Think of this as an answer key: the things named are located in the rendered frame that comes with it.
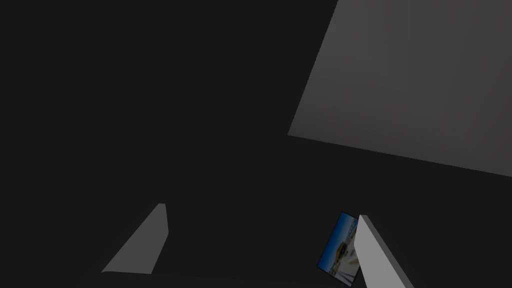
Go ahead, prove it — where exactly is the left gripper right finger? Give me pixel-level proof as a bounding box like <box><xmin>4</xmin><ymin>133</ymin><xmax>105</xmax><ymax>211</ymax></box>
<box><xmin>353</xmin><ymin>214</ymin><xmax>417</xmax><ymax>288</ymax></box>

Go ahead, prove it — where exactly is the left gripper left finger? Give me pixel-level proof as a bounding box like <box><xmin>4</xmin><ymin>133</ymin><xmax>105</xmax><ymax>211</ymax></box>
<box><xmin>101</xmin><ymin>203</ymin><xmax>170</xmax><ymax>275</ymax></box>

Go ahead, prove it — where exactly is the blue framed wall picture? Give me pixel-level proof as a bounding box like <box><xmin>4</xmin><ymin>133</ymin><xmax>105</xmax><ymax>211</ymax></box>
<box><xmin>316</xmin><ymin>211</ymin><xmax>361</xmax><ymax>287</ymax></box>

